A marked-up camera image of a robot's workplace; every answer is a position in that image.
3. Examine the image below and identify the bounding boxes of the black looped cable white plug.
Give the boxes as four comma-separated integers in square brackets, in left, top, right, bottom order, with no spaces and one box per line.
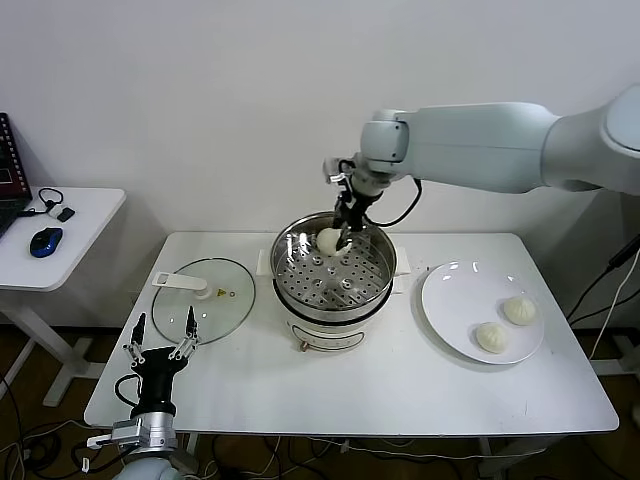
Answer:
[19,187,66,219]

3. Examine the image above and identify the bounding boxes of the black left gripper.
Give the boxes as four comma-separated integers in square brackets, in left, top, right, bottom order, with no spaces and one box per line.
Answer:
[123,304,201,417]

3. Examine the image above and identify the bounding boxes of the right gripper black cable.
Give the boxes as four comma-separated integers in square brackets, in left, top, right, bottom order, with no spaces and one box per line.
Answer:
[362,177,424,229]

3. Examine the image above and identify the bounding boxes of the white hanging cable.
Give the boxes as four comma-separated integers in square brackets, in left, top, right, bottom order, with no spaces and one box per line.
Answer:
[588,269,640,362]

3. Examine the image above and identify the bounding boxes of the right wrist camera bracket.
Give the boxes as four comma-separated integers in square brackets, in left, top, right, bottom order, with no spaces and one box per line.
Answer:
[323,157,351,187]

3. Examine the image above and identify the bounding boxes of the white steamed baozi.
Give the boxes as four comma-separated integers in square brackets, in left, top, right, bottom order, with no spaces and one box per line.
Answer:
[502,296,538,326]
[316,228,351,258]
[474,322,511,354]

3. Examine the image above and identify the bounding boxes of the blue black computer mouse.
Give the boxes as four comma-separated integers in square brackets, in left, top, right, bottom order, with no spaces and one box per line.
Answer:
[29,227,65,260]

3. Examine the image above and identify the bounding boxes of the glass lid white handle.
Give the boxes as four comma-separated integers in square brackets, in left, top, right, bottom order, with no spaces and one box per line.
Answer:
[150,257,258,347]

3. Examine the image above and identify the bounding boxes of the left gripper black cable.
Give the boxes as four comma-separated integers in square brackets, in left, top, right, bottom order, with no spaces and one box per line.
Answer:
[114,374,144,408]

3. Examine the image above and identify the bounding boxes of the black cable with plug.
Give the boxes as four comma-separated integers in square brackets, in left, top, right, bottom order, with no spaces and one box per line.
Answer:
[566,234,640,326]

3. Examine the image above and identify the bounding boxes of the floor cable tangle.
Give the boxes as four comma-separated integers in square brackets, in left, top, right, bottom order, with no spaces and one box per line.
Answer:
[199,435,481,480]

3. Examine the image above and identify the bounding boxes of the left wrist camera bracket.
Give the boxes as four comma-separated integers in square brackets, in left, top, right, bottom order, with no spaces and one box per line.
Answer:
[87,422,139,450]

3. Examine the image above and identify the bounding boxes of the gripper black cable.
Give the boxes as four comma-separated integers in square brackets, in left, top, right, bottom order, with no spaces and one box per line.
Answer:
[362,177,424,229]
[114,374,144,408]

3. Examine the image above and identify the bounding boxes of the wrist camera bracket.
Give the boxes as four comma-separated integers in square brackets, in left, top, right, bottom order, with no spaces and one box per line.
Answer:
[87,422,139,450]
[323,157,351,187]

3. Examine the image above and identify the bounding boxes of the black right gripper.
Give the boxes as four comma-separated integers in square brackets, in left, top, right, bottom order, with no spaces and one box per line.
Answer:
[333,188,374,253]

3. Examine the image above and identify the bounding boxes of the white side table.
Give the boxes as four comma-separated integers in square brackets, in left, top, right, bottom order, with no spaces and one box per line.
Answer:
[0,187,128,409]

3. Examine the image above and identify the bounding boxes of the stainless steel steamer basket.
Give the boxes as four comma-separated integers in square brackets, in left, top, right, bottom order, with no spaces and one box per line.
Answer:
[270,212,399,321]

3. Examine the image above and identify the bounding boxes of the black laptop red screen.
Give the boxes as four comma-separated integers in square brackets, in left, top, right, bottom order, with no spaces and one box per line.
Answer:
[0,113,35,241]

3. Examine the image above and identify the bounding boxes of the white round plate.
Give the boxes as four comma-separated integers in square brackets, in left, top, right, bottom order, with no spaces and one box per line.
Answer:
[412,260,545,366]

